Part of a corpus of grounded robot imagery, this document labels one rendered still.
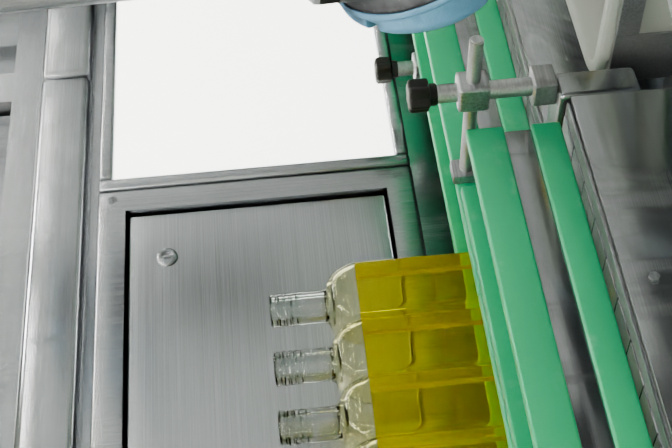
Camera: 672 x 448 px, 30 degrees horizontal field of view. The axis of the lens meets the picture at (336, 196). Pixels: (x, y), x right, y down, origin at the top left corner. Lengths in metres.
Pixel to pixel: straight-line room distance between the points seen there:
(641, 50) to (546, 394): 0.35
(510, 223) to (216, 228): 0.43
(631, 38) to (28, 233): 0.67
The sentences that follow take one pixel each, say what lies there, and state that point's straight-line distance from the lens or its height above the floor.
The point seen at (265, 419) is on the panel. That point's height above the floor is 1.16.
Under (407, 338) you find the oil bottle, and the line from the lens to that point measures 1.06.
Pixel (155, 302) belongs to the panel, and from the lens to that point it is 1.28.
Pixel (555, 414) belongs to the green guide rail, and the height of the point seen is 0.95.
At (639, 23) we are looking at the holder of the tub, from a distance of 1.10.
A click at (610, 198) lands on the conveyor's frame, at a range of 1.00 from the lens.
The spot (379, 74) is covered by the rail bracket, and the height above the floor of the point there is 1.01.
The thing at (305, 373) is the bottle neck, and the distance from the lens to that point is 1.06.
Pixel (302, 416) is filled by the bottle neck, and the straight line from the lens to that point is 1.03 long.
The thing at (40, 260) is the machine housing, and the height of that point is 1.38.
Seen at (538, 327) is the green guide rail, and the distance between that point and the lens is 0.94.
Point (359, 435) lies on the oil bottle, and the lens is 1.02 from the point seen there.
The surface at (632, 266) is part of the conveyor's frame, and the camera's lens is 0.96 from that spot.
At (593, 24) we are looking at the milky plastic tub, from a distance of 1.18.
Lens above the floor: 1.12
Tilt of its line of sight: 2 degrees down
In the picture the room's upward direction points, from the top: 95 degrees counter-clockwise
